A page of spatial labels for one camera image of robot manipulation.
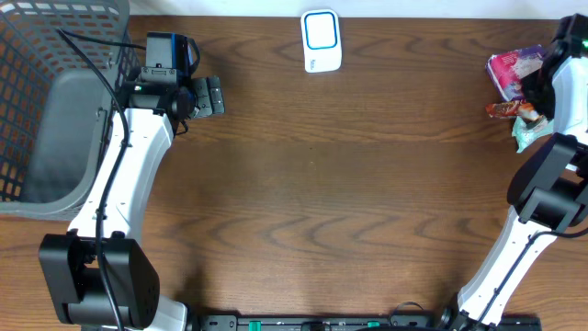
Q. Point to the dark red snack packet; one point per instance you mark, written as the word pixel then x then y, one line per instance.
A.
pixel 505 110

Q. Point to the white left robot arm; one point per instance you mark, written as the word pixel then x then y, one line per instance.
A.
pixel 97 273

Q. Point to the dark grey plastic basket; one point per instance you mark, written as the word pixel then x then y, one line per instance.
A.
pixel 54 110

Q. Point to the red purple snack package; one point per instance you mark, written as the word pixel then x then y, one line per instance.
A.
pixel 507 70

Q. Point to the orange tissue pack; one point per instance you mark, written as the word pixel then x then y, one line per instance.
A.
pixel 527 112

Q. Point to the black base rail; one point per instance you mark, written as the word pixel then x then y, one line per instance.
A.
pixel 400 321

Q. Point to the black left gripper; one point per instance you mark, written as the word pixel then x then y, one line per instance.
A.
pixel 200 97

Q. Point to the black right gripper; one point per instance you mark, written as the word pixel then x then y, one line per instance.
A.
pixel 531 84

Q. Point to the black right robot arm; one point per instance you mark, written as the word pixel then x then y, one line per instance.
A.
pixel 547 195

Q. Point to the teal snack packet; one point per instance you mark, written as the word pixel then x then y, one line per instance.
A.
pixel 525 133

